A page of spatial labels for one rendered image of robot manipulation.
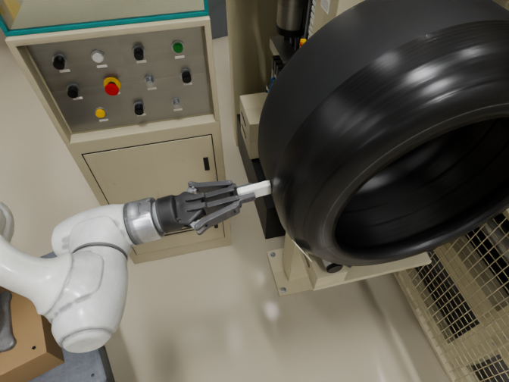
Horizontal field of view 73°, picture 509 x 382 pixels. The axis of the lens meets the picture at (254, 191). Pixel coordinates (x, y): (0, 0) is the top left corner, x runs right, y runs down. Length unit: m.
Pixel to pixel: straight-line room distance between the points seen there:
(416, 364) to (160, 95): 1.60
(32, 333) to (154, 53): 0.88
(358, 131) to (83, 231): 0.52
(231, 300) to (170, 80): 1.13
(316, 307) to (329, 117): 1.41
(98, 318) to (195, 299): 1.29
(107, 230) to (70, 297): 0.15
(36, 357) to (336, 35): 1.04
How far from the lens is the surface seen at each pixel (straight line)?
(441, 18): 0.65
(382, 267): 1.10
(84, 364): 1.20
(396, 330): 1.93
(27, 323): 1.20
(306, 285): 1.89
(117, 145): 1.36
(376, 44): 0.61
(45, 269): 0.64
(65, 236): 0.76
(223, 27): 3.81
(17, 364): 1.16
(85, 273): 0.63
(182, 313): 1.87
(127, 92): 1.28
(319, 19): 0.96
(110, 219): 0.72
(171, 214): 0.70
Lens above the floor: 1.73
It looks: 51 degrees down
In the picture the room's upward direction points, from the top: straight up
